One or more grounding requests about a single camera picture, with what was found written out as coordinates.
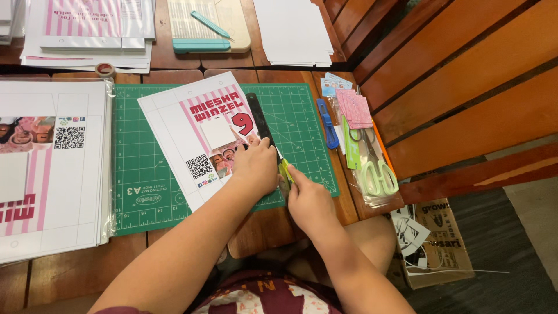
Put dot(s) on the teal scoring tool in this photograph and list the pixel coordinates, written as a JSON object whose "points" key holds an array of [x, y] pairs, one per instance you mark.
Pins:
{"points": [[209, 24]]}

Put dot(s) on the person's leg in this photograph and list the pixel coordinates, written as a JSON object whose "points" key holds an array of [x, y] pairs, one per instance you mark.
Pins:
{"points": [[370, 240]]}

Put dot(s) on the brown wooden bench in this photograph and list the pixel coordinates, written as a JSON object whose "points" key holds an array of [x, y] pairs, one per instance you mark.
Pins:
{"points": [[457, 87]]}

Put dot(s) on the stack of pink cards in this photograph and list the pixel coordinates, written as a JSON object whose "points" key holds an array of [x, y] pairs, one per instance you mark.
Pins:
{"points": [[355, 109]]}

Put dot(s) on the tape roll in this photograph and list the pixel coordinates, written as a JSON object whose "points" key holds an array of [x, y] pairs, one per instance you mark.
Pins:
{"points": [[105, 69]]}

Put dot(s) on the green cutting mat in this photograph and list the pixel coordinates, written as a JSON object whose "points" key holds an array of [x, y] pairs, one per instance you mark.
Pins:
{"points": [[139, 174]]}

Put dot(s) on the white square paper piece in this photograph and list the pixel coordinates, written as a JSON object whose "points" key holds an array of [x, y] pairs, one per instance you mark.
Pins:
{"points": [[218, 133]]}

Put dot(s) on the light blue sticker pack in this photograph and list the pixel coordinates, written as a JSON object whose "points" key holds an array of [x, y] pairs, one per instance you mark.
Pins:
{"points": [[335, 83]]}

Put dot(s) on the person's maroon patterned shirt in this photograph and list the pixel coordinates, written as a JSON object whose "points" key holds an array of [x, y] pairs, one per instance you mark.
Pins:
{"points": [[270, 296]]}

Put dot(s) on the person's right hand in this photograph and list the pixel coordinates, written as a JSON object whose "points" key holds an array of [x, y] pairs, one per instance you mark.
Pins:
{"points": [[311, 207]]}

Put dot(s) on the white paper stack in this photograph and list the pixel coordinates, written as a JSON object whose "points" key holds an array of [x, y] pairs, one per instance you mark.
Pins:
{"points": [[8, 19]]}

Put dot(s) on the clear plastic bag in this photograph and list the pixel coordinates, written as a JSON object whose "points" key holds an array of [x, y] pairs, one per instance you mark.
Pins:
{"points": [[379, 198]]}

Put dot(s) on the pale green scissors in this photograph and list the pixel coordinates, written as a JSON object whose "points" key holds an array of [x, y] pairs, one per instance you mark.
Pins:
{"points": [[378, 174]]}

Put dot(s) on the blue utility knife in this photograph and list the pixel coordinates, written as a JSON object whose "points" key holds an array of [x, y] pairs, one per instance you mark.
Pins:
{"points": [[328, 126]]}

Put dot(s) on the printed sheets stack in plastic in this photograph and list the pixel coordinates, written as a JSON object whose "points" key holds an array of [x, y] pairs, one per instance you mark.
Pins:
{"points": [[56, 174]]}

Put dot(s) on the cream and teal scoring board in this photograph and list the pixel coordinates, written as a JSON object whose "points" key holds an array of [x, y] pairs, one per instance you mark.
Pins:
{"points": [[218, 26]]}

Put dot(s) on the stack of pink printed sheets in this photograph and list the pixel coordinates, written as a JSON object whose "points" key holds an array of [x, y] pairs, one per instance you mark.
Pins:
{"points": [[87, 30]]}

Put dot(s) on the stack of blank white sheets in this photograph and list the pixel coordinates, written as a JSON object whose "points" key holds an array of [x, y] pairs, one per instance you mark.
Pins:
{"points": [[292, 30]]}

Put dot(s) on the black ruler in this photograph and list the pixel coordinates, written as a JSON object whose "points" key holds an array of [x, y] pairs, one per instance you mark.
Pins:
{"points": [[260, 117]]}

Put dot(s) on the pink striped printed sheet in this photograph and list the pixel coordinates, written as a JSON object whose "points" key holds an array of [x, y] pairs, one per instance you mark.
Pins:
{"points": [[178, 131]]}

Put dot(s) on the cardboard box with paper scraps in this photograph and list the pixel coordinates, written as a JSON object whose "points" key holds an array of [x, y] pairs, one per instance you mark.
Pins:
{"points": [[440, 244]]}

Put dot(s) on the orange pen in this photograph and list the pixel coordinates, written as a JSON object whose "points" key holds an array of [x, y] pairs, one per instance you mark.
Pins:
{"points": [[381, 148]]}

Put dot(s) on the person's left hand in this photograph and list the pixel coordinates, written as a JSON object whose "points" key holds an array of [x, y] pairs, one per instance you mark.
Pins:
{"points": [[255, 168]]}

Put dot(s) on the green packaging card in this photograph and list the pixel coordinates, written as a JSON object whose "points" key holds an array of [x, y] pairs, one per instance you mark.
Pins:
{"points": [[351, 148]]}

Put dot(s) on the person's left fingers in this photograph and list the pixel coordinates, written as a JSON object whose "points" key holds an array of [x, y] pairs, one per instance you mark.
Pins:
{"points": [[265, 144]]}

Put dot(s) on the person's right fingers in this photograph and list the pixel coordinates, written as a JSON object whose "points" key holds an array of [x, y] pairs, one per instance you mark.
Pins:
{"points": [[296, 185]]}

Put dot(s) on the yellow-green utility knife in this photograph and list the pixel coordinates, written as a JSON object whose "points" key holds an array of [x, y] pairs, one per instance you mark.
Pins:
{"points": [[285, 172]]}

